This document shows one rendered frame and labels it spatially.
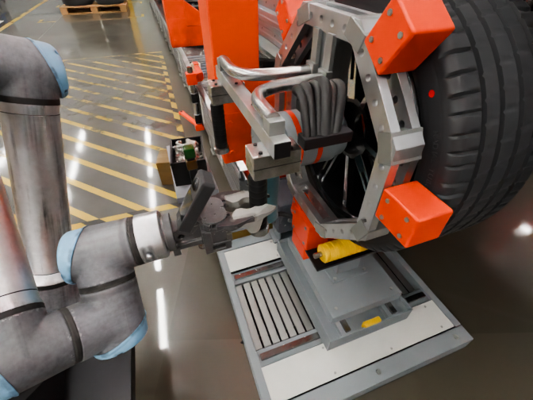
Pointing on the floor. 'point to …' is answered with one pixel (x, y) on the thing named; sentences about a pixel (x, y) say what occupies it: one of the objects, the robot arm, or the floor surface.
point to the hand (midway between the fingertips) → (266, 200)
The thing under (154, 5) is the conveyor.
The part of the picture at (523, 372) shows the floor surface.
